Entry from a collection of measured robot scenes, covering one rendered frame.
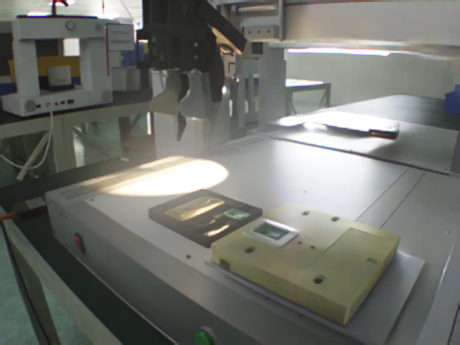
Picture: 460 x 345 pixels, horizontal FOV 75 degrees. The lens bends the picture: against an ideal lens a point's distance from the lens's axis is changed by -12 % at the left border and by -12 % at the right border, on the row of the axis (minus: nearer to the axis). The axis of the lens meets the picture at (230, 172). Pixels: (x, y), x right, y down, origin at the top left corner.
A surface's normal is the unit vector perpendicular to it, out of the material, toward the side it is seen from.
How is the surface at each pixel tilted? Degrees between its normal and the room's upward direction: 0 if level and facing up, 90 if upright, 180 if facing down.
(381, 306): 0
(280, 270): 0
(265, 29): 90
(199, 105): 81
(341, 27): 90
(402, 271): 0
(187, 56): 90
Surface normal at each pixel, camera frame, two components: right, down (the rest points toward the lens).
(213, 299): 0.00, -0.95
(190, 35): 0.75, 0.22
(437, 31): -0.66, 0.24
